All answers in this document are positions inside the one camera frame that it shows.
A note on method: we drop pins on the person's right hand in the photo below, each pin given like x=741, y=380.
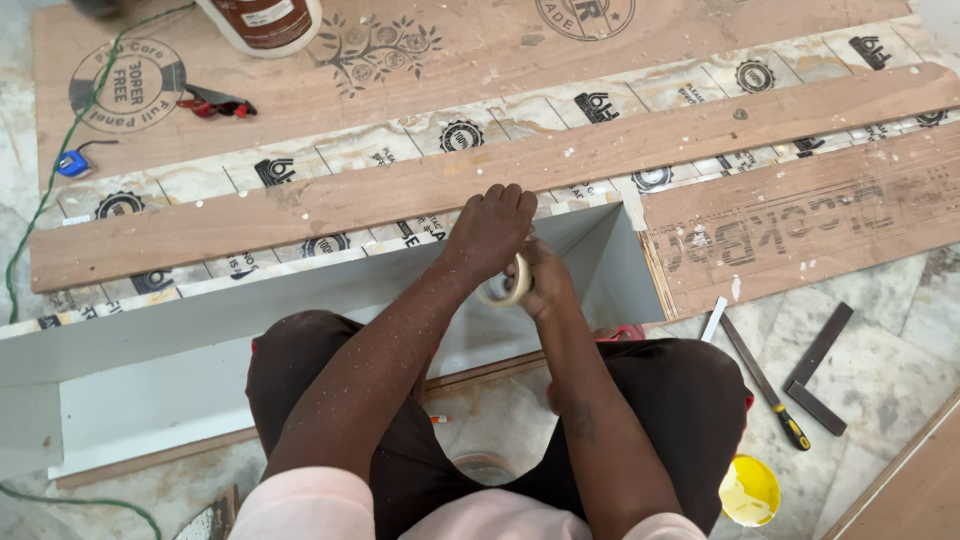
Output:
x=551, y=289

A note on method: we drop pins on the person's left hand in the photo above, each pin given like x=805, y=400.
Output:
x=487, y=232

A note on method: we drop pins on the person's right fingers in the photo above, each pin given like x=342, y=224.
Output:
x=537, y=259

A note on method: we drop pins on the person's left fingers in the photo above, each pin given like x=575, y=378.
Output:
x=506, y=202

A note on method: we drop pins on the beige masking tape roll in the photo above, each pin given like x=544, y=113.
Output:
x=517, y=289

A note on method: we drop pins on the red slipper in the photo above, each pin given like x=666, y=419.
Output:
x=621, y=332

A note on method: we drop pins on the large brown plywood sheet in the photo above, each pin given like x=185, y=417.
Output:
x=465, y=67

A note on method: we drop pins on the laminate sheet with printed film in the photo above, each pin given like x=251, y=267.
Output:
x=360, y=150

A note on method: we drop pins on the long plywood strip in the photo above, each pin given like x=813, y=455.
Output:
x=675, y=127

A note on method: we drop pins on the small white laminate strip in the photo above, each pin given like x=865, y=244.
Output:
x=713, y=320

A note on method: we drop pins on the person's dark trousers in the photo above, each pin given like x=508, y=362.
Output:
x=675, y=405

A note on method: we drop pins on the clear plastic container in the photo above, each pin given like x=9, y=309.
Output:
x=484, y=471

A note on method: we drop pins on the plywood board with faded print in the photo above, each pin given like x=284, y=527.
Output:
x=795, y=225

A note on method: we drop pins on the black try square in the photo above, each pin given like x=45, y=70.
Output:
x=817, y=351

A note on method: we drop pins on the white glue jar brown label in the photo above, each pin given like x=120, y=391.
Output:
x=262, y=22

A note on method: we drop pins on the red and black pliers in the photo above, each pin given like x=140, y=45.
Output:
x=214, y=103

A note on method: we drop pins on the yellow round lid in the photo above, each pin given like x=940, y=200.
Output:
x=750, y=491

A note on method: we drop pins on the person's pink shirt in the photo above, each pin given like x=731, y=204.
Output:
x=315, y=510

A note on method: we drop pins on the white laminated box panel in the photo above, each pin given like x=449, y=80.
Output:
x=187, y=330

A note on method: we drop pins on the blue tape measure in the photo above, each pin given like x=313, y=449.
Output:
x=73, y=163

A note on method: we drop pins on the plain plywood board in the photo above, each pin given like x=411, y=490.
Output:
x=915, y=487

